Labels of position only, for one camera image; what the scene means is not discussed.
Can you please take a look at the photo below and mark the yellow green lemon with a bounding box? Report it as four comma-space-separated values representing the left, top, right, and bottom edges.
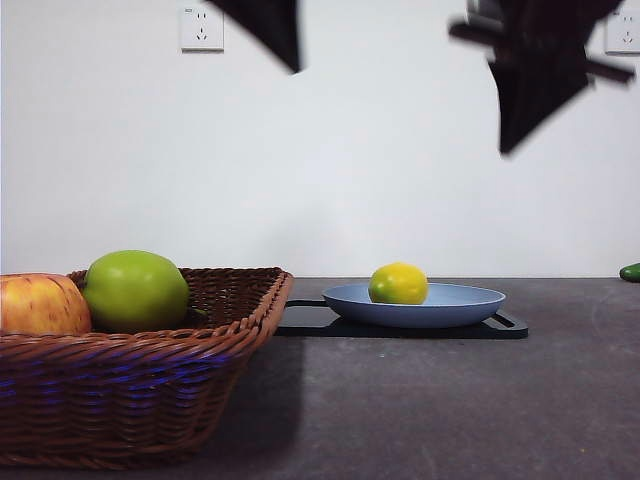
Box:
368, 261, 430, 306

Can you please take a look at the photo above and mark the blue round plate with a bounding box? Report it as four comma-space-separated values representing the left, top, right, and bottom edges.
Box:
321, 281, 508, 330

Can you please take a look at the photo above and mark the brown woven wicker basket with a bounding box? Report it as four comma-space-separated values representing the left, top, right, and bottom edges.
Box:
0, 266, 295, 472

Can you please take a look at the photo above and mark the black flat tray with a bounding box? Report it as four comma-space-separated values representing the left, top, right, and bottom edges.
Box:
274, 298, 530, 340

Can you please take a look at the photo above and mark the green apple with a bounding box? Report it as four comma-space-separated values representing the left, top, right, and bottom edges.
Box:
81, 249, 192, 335

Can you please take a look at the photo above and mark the red yellow apple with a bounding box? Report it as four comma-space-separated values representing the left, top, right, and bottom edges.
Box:
0, 272, 93, 337

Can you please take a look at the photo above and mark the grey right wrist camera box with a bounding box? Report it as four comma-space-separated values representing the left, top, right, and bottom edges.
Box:
465, 0, 502, 26

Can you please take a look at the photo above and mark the white wall socket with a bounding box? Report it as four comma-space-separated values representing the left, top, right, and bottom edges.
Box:
603, 9, 640, 56
180, 4, 225, 53

